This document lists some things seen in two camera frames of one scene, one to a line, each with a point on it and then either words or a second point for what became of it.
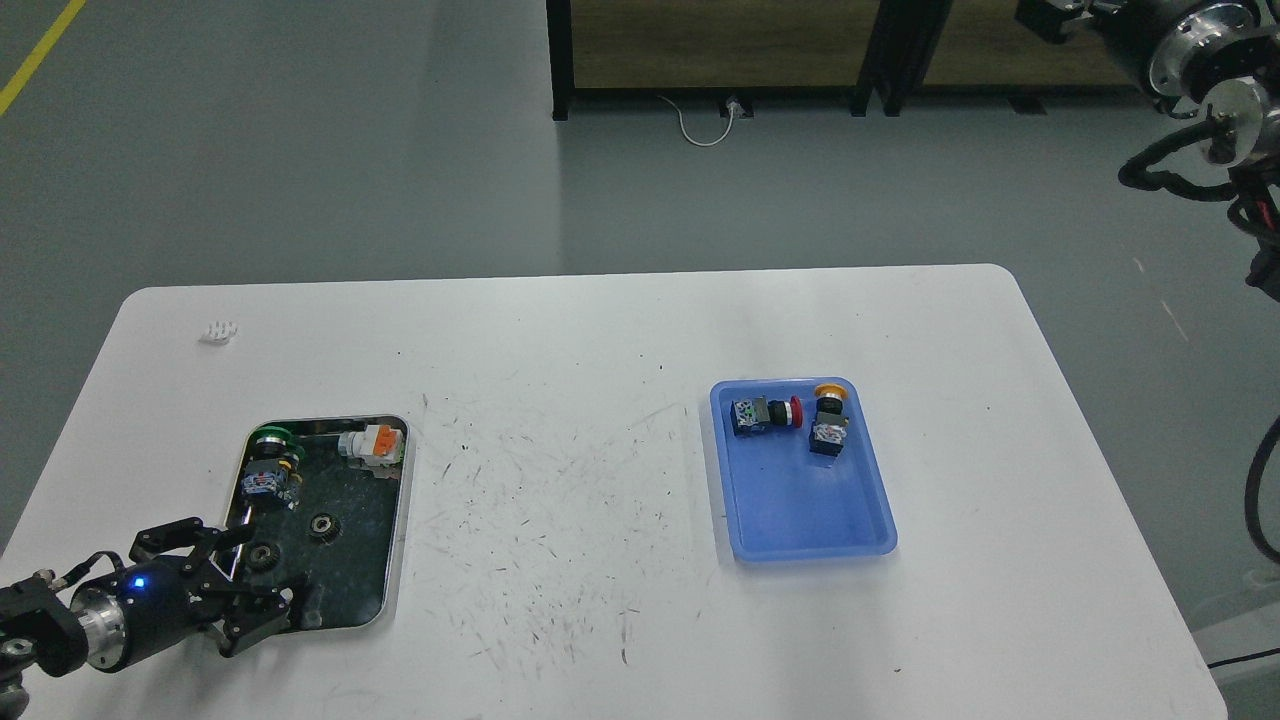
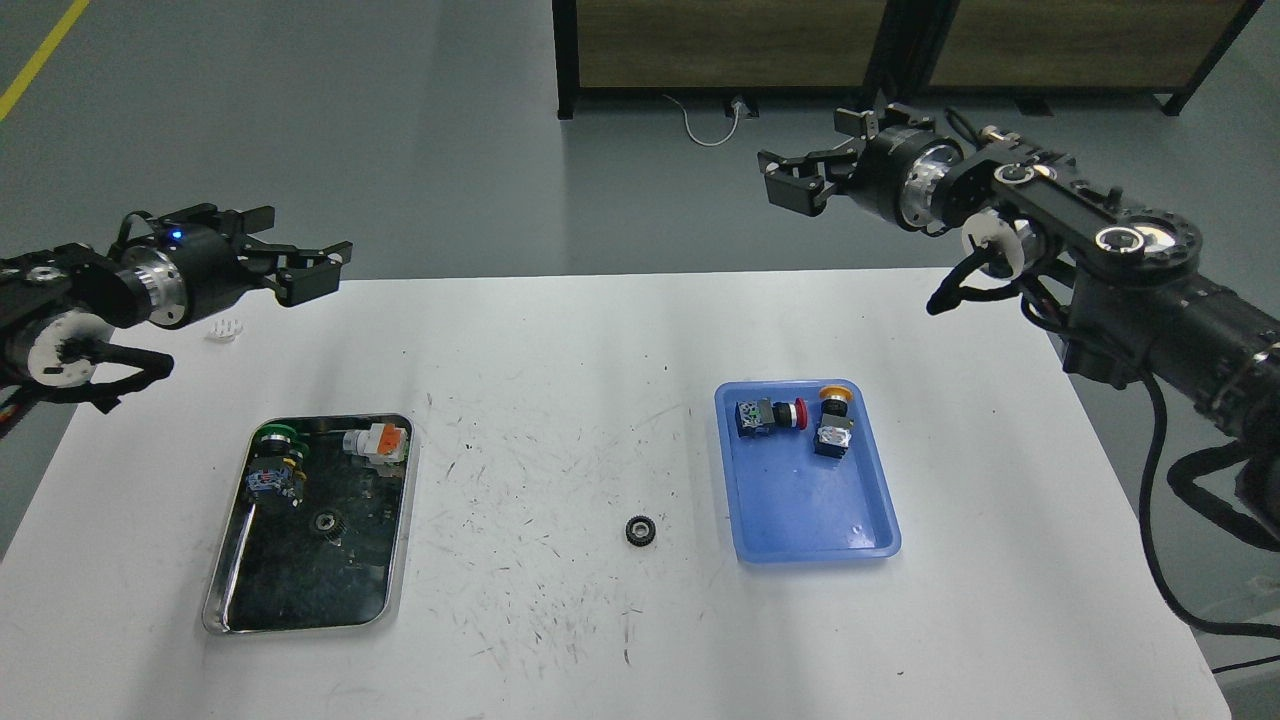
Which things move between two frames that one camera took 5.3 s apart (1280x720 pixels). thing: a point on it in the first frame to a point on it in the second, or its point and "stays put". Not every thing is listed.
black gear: (263, 556) to (640, 531)
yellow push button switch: (830, 429) stays put
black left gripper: (170, 601) to (198, 267)
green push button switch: (275, 469) stays put
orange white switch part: (379, 444) stays put
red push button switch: (751, 416) stays put
